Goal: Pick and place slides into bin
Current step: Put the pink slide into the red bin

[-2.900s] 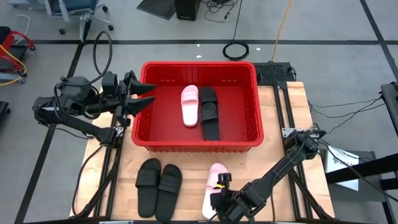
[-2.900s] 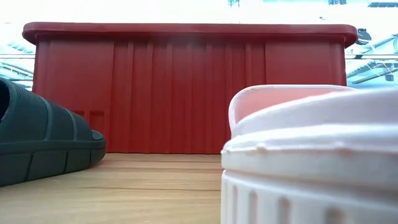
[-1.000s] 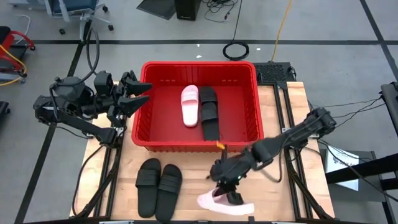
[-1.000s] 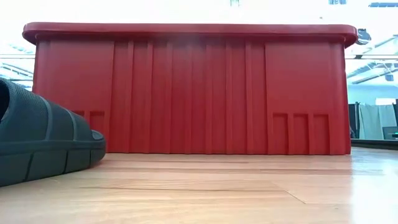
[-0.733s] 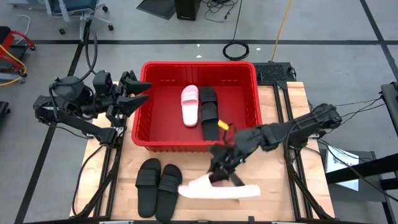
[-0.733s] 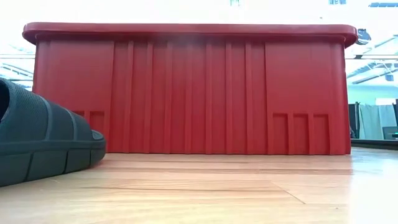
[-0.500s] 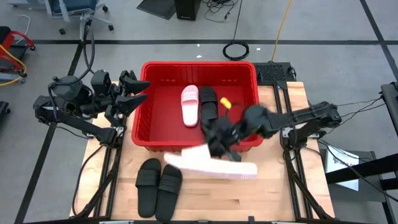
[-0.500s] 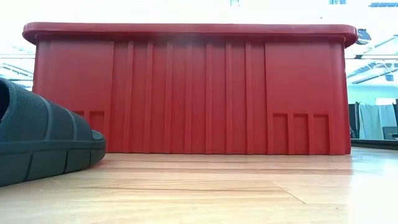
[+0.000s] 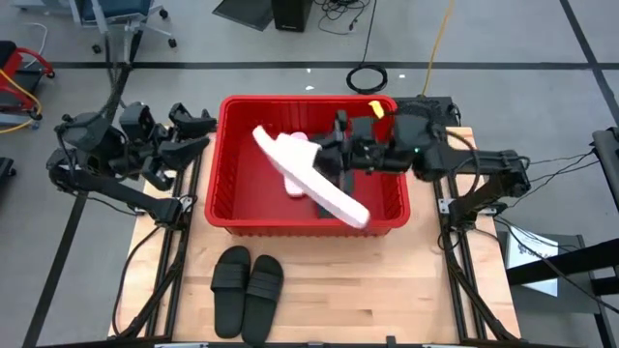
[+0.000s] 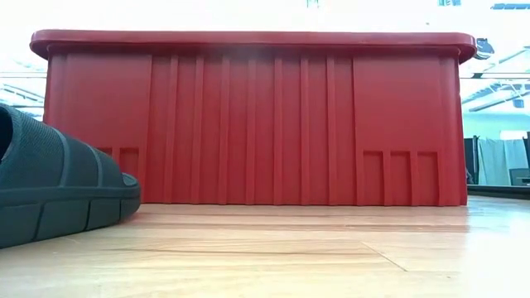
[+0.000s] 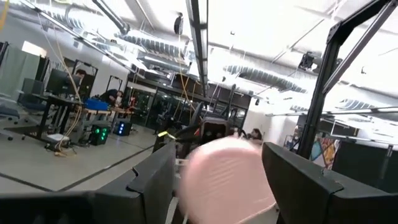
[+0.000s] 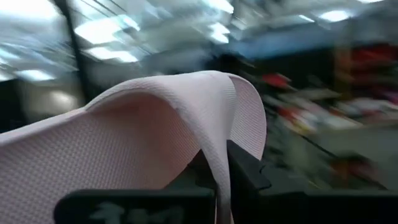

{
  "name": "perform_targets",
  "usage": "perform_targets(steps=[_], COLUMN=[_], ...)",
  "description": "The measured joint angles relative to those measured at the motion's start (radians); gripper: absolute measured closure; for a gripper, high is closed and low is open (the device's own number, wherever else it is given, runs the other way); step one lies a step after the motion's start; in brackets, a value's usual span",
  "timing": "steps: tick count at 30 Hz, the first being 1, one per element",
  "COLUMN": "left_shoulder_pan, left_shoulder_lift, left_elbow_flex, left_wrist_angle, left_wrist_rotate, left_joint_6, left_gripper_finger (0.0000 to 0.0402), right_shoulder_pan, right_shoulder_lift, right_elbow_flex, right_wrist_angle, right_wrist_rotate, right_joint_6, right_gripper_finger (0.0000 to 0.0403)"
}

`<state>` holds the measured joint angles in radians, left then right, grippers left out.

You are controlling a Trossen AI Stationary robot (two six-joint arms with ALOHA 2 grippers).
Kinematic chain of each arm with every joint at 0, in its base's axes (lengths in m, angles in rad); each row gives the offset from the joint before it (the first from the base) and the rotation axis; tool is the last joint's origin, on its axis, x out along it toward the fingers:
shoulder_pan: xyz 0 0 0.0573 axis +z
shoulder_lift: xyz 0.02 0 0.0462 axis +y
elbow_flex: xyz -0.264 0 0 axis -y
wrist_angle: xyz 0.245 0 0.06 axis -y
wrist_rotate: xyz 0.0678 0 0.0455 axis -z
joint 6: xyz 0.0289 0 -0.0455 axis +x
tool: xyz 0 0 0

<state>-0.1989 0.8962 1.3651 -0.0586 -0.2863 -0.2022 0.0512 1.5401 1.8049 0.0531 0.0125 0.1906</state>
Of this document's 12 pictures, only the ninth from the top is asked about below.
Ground red cart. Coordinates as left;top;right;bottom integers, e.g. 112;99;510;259
0;41;56;122

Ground white paper sheet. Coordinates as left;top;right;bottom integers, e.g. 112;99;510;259
504;231;560;298

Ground black side stand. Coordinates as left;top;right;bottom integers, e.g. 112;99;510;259
497;231;619;316

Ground office chair with castors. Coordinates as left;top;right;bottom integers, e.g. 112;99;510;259
67;0;178;55

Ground black slide sandal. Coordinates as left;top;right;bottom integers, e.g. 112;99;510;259
240;254;285;346
210;245;252;340

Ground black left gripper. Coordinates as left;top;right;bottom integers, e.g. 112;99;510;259
118;101;218;192

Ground black computer tower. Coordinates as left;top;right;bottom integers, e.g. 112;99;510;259
270;0;315;34

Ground yellow hose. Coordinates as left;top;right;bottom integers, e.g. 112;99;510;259
0;69;44;135

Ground yellow cable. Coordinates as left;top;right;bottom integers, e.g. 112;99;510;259
421;0;457;97

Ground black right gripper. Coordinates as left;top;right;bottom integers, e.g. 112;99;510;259
309;109;413;195

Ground thin black cable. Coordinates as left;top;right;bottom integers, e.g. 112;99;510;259
359;0;379;67

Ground black equipment box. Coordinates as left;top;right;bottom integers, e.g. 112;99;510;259
394;95;461;129

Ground tangled black cables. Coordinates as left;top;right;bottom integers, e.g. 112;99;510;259
312;0;372;36

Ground dark floor mat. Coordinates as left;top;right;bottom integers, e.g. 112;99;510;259
211;0;275;33

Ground coiled black cable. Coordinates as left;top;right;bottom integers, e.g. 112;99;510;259
344;63;390;96

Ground red plastic ribbed bin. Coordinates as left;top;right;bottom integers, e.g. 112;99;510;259
203;94;412;239

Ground pink foam slide sandal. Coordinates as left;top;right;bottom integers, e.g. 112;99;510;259
281;130;310;199
251;125;372;230

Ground black table frame rail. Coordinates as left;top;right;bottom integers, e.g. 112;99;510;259
431;173;522;342
109;154;205;340

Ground long black floor cable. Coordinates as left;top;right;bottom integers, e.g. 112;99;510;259
111;225;162;338

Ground white cable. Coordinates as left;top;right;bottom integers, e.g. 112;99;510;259
22;21;50;70

